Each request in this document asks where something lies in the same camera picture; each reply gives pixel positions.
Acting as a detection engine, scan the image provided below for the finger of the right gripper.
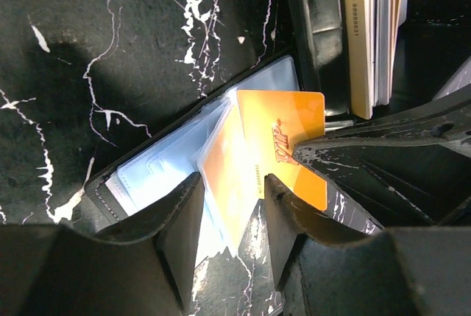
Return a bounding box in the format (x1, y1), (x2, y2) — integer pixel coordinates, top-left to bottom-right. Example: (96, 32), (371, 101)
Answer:
(294, 146), (470, 226)
(293, 85), (470, 158)

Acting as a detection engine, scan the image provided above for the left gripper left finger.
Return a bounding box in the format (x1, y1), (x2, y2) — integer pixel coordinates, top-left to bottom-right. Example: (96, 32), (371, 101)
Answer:
(99, 172), (204, 315)

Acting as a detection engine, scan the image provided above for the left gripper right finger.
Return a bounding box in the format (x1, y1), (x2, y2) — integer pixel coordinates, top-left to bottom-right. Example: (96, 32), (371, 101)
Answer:
(264, 174), (381, 291)

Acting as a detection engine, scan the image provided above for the black card box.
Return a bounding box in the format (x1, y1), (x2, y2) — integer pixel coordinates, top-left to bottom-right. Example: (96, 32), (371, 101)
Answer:
(288, 0), (470, 121)

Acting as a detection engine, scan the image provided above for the black card holder wallet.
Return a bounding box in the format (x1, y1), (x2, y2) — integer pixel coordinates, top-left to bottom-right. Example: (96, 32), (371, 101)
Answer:
(85, 52), (300, 224)

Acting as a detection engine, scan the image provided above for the brown credit card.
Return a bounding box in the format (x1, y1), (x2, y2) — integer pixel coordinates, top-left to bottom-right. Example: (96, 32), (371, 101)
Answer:
(197, 106), (260, 255)

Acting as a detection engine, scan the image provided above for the white card stack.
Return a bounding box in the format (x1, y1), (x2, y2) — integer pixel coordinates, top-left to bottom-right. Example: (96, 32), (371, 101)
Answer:
(344, 0), (408, 119)

